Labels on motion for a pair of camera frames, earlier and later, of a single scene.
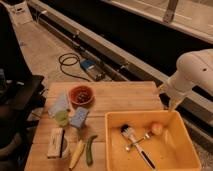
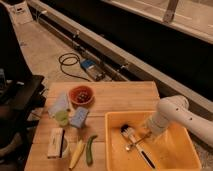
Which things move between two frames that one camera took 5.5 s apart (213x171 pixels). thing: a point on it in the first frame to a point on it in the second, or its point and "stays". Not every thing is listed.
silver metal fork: [145, 136] stays
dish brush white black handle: [129, 131] stays
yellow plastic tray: [171, 150] stays
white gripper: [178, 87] to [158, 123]
